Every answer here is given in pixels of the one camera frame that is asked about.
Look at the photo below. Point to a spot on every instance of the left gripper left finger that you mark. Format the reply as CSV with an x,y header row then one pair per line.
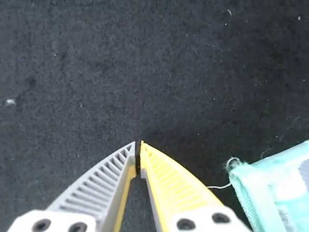
x,y
96,186

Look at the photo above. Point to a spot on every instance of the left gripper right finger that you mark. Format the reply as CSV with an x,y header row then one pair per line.
x,y
173,183

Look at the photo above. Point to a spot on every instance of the mint green mesh pouch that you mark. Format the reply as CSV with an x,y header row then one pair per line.
x,y
272,191

